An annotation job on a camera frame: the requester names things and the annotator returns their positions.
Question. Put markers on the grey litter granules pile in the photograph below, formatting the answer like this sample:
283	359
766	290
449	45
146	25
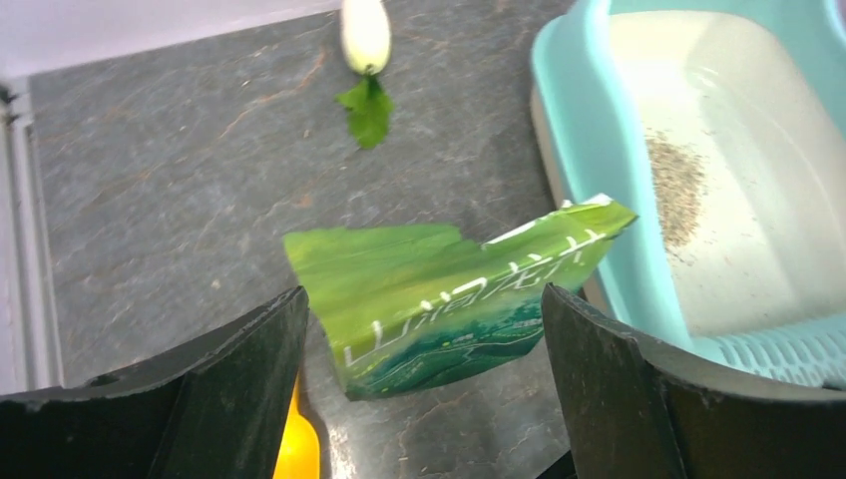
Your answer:
678	182

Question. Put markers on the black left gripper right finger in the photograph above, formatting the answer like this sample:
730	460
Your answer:
638	407

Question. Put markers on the orange plastic scoop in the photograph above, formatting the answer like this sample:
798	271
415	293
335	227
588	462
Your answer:
299	451

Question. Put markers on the white toy radish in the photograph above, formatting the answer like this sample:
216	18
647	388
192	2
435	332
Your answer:
366	42

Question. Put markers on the green litter bag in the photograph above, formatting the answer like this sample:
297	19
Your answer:
409	308

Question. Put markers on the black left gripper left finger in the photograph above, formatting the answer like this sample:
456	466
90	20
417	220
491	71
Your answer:
212	407

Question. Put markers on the teal plastic litter box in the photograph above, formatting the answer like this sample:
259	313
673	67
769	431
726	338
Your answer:
757	88

